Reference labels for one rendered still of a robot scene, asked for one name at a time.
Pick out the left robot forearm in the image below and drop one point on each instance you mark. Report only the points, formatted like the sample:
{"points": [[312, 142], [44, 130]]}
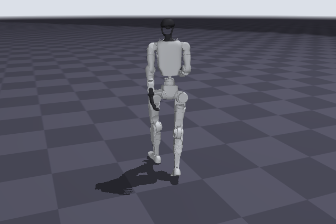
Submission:
{"points": [[150, 78]]}

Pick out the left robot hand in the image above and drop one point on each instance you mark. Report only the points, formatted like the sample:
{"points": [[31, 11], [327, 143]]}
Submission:
{"points": [[151, 94]]}

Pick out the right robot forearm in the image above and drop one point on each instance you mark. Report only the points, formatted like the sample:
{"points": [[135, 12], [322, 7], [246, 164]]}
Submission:
{"points": [[181, 74]]}

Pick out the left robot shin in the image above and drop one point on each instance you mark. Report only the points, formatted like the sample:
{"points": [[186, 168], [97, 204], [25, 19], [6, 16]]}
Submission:
{"points": [[155, 139]]}

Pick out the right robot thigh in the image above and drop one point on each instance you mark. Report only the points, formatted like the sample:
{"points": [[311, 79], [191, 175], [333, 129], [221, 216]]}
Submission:
{"points": [[179, 110]]}

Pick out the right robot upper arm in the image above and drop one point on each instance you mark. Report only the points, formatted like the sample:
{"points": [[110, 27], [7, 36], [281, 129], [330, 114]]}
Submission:
{"points": [[186, 57]]}

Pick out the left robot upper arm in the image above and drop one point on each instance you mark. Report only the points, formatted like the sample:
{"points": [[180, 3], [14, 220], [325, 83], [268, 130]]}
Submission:
{"points": [[152, 47]]}

